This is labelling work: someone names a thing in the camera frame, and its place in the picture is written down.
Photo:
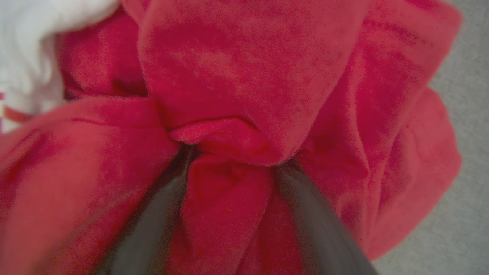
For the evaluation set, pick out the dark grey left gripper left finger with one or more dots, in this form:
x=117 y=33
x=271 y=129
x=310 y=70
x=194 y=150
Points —
x=153 y=229

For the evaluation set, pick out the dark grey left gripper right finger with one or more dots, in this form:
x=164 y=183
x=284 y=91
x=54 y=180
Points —
x=324 y=244

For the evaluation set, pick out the red and white basketball jersey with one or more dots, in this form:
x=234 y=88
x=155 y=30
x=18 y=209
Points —
x=244 y=76

